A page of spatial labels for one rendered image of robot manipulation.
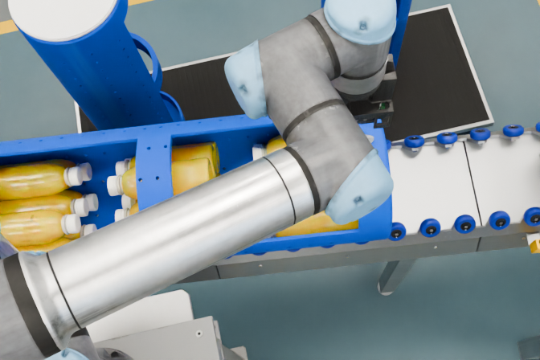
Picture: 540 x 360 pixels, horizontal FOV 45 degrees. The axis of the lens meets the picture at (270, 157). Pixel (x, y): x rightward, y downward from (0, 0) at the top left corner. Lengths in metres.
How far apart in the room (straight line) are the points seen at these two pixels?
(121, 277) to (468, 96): 2.06
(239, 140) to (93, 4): 0.51
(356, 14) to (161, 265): 0.32
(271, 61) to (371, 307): 1.79
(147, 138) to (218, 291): 1.22
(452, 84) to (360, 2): 1.85
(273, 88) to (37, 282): 0.30
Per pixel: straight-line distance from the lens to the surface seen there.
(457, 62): 2.59
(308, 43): 0.70
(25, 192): 1.44
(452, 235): 1.53
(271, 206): 0.62
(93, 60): 1.76
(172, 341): 1.18
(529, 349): 2.36
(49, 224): 1.38
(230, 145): 1.47
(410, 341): 2.41
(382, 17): 0.70
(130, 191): 1.31
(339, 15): 0.69
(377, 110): 0.88
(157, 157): 1.26
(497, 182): 1.58
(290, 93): 0.67
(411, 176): 1.55
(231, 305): 2.42
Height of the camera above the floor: 2.38
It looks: 69 degrees down
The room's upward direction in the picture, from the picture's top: 10 degrees counter-clockwise
